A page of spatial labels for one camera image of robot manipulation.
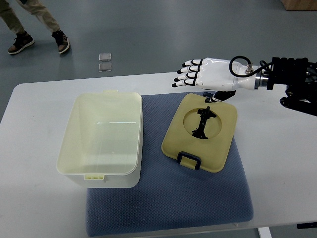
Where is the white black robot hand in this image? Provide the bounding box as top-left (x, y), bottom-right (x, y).
top-left (172, 56), bottom-right (269, 102)

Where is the yellow storage box lid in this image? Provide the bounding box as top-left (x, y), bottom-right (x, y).
top-left (161, 93), bottom-right (238, 173)

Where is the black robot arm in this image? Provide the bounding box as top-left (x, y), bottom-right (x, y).
top-left (266, 57), bottom-right (317, 116)

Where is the cardboard box corner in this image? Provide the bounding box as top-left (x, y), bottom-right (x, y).
top-left (281, 0), bottom-right (317, 11)

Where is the white storage box base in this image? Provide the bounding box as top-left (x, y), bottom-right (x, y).
top-left (56, 90), bottom-right (143, 188)

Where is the upper metal floor plate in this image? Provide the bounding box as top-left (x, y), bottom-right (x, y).
top-left (99, 53), bottom-right (111, 61)

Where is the blue grey cushion mat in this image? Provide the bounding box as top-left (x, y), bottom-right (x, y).
top-left (86, 93), bottom-right (254, 237)

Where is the white table leg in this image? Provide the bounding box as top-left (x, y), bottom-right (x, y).
top-left (258, 227), bottom-right (272, 238)

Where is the person in khaki trousers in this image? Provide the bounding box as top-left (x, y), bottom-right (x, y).
top-left (0, 0), bottom-right (71, 55)

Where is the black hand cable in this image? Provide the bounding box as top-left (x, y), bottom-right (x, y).
top-left (229, 56), bottom-right (273, 78)

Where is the black table edge bracket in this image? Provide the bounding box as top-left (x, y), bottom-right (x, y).
top-left (297, 222), bottom-right (317, 230)

